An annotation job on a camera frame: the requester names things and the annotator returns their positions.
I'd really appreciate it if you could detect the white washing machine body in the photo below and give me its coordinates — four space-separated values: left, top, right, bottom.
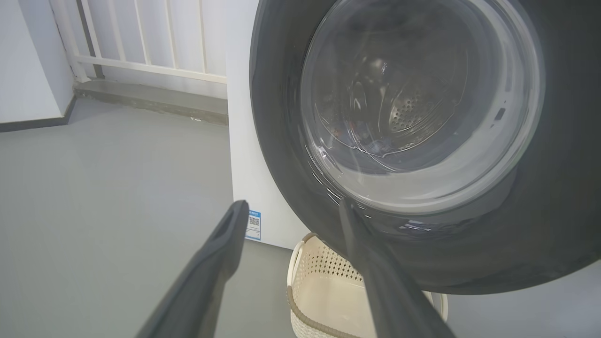
224 0 311 250

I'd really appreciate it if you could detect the blue energy label sticker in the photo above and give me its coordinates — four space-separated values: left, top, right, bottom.
244 209 262 242

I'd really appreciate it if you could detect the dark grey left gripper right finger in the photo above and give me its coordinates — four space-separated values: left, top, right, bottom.
339 197 455 338

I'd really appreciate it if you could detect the cream perforated laundry basket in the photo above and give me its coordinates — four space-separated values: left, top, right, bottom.
286 232 449 338

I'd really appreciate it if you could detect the white metal railing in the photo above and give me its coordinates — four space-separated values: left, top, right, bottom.
49 0 229 85

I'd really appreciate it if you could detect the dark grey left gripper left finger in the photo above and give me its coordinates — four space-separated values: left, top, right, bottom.
136 200 249 338

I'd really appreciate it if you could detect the grey concrete ledge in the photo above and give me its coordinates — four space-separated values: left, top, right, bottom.
73 78 230 127

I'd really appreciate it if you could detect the dark grey washing machine door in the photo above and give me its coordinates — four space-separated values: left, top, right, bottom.
249 0 601 296

